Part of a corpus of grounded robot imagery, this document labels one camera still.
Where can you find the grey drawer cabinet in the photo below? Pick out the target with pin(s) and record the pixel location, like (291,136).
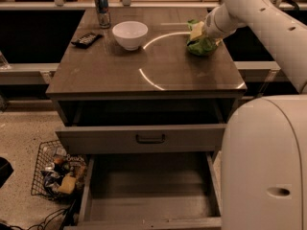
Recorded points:
(160,83)

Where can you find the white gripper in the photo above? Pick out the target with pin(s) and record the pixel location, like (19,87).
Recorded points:
(213,27)

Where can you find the middle open drawer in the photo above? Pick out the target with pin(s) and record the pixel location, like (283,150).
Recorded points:
(150,191)

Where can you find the black object at left edge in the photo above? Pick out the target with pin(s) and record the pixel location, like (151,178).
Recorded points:
(6,170)

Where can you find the black snack bar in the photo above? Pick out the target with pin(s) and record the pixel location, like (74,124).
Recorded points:
(86,40)

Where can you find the blue silver drink can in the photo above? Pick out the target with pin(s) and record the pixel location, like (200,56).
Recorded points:
(103,14)

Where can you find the yellow sponge in basket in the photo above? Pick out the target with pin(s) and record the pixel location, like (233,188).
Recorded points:
(67,185)

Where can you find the green jalapeno chip bag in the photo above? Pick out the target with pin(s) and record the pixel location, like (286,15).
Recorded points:
(202,47)

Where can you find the black wire basket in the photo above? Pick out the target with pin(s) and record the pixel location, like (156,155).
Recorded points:
(52,164)

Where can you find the open drawer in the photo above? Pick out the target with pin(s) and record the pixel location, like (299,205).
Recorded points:
(111,126)
(150,191)

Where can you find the white ceramic bowl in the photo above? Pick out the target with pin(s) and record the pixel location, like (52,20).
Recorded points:
(130,34)

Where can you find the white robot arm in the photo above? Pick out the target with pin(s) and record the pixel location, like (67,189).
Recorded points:
(264,148)

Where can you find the black drawer handle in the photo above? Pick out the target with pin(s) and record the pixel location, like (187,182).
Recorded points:
(150,140)

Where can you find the upper open drawer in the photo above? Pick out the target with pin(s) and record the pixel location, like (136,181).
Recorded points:
(111,126)

